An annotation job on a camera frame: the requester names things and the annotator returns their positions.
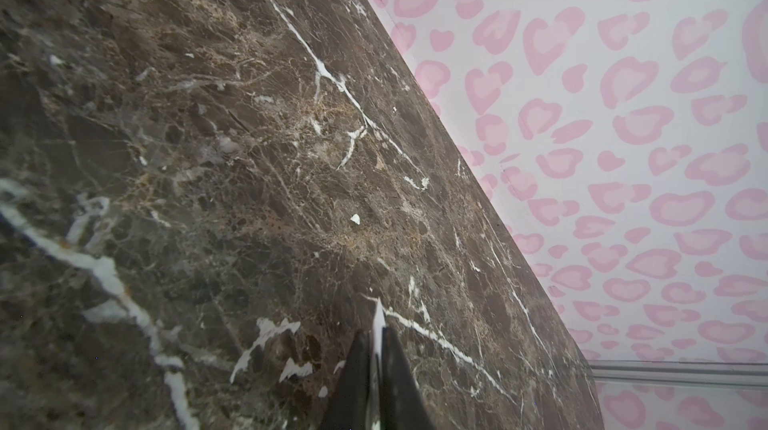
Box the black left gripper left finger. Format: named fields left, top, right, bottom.
left=319, top=330, right=372, bottom=430

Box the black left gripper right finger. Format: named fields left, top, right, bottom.
left=379, top=327, right=435, bottom=430

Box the green floral letter paper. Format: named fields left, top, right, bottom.
left=368, top=298, right=386, bottom=429

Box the aluminium corner frame post right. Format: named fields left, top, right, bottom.
left=589, top=360, right=767, bottom=390

